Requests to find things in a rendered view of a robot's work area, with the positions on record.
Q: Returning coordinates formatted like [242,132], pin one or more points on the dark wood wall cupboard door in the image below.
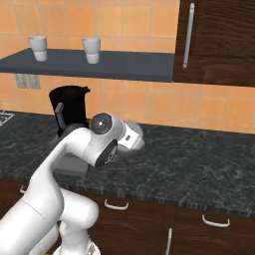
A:
[222,40]

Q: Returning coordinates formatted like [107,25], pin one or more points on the grey wall socket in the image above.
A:
[21,80]
[34,81]

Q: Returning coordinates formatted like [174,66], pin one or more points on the dark wood base cupboard door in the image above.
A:
[132,242]

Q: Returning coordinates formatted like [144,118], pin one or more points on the dark wood drawer front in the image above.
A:
[139,212]
[232,232]
[10,196]

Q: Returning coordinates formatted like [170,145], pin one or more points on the dark grey wall shelf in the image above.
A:
[109,64]

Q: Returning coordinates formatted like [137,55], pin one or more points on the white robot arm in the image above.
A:
[50,186]

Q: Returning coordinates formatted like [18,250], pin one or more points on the white cup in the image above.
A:
[91,49]
[39,47]

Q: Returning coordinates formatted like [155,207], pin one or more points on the black blender with grey base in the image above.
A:
[70,99]

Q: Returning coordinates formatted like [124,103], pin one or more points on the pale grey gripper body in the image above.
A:
[142,142]

